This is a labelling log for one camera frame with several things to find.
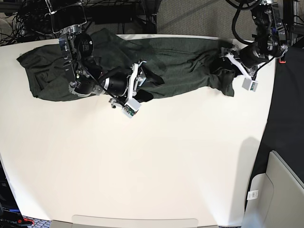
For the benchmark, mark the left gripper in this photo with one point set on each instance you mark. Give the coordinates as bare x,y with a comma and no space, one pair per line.
246,60

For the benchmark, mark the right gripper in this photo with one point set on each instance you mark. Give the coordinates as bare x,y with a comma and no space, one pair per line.
120,82

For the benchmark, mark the dark green long-sleeve shirt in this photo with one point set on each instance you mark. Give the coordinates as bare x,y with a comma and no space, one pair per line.
183,63

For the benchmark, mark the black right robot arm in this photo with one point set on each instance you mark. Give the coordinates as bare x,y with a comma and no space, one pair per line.
84,75

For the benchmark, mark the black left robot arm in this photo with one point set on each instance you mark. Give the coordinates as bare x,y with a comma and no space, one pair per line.
269,40

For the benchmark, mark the red clamp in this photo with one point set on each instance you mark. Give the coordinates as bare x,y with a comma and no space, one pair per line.
282,60

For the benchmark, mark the beige plastic bin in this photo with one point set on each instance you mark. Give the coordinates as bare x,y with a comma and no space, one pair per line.
276,197

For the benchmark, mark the black box with label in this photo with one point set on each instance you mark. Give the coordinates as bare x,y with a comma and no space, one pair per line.
8,219

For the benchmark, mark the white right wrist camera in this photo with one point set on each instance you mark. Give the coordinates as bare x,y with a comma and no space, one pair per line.
131,107

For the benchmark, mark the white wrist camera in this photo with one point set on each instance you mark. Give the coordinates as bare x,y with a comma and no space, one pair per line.
131,107
249,84

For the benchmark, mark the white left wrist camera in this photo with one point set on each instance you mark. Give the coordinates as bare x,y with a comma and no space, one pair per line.
249,84

